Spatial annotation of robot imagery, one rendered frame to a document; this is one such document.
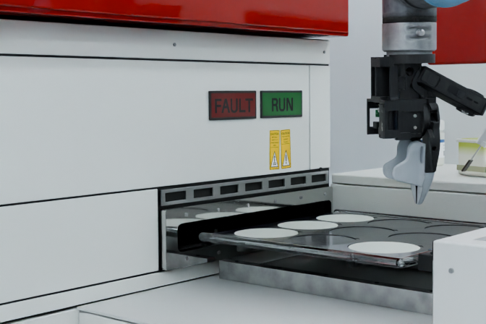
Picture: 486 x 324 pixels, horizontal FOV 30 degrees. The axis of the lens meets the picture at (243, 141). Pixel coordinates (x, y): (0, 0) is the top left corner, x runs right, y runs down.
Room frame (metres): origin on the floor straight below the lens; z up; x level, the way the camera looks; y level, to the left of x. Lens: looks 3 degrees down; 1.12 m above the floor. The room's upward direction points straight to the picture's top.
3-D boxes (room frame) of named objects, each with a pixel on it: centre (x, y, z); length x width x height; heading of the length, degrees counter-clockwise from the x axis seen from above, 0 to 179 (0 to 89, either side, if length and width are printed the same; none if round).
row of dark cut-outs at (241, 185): (1.56, -0.02, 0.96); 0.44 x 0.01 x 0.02; 139
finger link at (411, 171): (1.27, -0.24, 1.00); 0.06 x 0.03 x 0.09; 103
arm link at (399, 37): (1.27, -0.23, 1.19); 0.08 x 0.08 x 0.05
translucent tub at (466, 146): (1.67, -0.45, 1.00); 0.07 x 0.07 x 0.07; 29
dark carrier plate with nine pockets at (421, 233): (1.43, -0.19, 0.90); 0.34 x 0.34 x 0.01; 49
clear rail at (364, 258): (1.29, -0.07, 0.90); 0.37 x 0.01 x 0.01; 49
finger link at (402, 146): (1.30, -0.23, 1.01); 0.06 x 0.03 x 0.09; 103
